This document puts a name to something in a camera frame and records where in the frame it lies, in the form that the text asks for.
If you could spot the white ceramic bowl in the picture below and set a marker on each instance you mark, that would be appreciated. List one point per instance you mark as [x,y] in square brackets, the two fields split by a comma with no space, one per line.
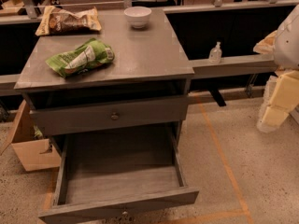
[137,17]

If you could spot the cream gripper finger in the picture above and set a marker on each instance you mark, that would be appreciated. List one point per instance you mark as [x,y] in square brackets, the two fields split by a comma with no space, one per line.
[280,98]
[266,45]

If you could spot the brown chip bag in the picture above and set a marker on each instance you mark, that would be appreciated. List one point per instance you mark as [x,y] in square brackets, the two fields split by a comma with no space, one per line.
[58,21]

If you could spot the open middle drawer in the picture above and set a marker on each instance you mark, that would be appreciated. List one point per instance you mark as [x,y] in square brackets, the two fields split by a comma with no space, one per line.
[118,172]

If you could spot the closed top drawer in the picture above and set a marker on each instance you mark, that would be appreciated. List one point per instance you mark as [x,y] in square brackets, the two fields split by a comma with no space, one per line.
[95,117]

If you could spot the green rice chip bag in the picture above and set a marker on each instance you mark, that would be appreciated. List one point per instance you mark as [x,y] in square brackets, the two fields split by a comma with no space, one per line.
[88,56]

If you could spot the clear sanitizer pump bottle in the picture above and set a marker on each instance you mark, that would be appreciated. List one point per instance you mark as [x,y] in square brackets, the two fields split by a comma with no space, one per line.
[215,54]

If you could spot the cardboard box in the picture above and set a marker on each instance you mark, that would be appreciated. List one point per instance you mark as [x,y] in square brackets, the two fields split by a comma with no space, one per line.
[34,153]

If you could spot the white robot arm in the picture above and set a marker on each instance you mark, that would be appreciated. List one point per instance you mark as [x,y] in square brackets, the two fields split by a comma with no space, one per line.
[286,46]

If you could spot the grey metal ledge rail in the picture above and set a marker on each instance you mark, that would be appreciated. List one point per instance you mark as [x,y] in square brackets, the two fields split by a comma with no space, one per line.
[231,66]

